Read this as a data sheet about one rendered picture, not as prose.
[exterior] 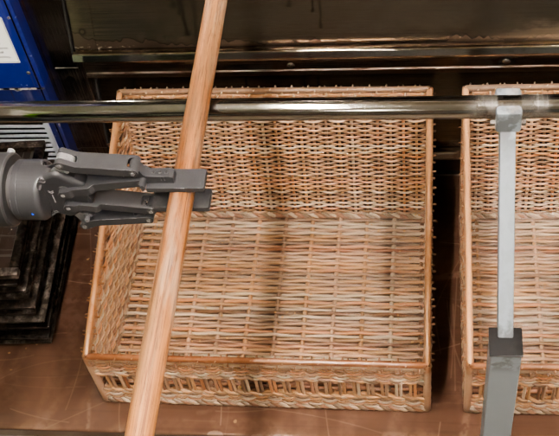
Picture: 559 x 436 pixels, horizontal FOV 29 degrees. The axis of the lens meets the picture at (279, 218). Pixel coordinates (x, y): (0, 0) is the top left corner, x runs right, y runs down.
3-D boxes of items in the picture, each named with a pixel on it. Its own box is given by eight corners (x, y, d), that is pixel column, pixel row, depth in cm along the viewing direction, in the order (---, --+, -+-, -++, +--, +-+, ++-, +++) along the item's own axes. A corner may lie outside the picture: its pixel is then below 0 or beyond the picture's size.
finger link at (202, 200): (151, 207, 130) (152, 210, 130) (208, 208, 129) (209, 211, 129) (156, 188, 132) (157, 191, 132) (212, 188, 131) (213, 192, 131)
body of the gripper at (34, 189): (15, 144, 131) (88, 143, 129) (35, 187, 138) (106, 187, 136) (0, 192, 126) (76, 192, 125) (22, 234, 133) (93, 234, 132)
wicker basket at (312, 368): (145, 182, 211) (112, 83, 189) (436, 182, 203) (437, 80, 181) (99, 406, 182) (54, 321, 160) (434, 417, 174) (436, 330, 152)
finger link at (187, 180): (150, 172, 129) (150, 169, 129) (208, 172, 128) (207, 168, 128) (146, 192, 127) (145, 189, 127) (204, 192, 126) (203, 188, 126)
